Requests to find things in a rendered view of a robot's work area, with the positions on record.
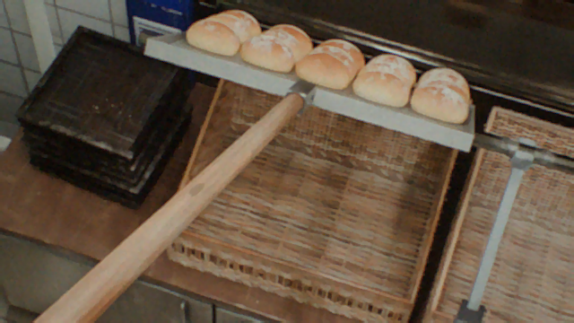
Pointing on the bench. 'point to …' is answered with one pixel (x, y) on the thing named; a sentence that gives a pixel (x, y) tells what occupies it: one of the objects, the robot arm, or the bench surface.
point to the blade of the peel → (197, 58)
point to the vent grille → (152, 28)
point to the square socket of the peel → (303, 92)
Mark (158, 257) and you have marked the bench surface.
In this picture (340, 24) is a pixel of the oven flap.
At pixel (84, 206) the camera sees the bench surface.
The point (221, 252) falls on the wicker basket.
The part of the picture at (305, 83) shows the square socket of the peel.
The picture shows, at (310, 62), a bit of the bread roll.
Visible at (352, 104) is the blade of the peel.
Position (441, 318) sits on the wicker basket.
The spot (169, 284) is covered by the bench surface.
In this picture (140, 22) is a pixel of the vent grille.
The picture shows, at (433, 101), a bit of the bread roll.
